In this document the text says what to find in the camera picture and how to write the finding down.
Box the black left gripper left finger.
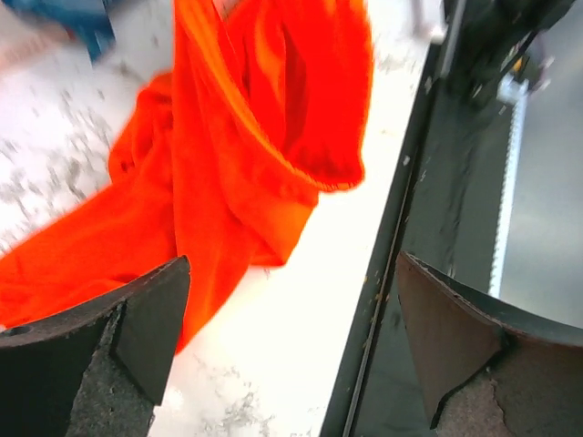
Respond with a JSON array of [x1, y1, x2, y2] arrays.
[[1, 257, 190, 437]]

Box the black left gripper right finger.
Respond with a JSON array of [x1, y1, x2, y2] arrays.
[[396, 252, 582, 437]]

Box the orange mesh shorts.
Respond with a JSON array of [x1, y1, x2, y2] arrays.
[[1, 1, 373, 346]]

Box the blue patterned shorts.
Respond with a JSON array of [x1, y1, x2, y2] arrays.
[[2, 0, 118, 63]]

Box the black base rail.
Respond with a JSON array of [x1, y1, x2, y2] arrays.
[[318, 0, 538, 437]]

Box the white cable duct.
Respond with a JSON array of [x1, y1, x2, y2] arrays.
[[488, 74, 529, 299]]

